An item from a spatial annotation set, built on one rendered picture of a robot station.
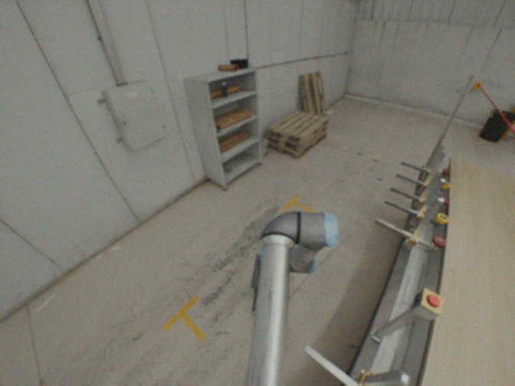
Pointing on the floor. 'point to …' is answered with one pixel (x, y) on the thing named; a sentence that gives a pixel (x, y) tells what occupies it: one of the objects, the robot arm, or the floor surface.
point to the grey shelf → (201, 119)
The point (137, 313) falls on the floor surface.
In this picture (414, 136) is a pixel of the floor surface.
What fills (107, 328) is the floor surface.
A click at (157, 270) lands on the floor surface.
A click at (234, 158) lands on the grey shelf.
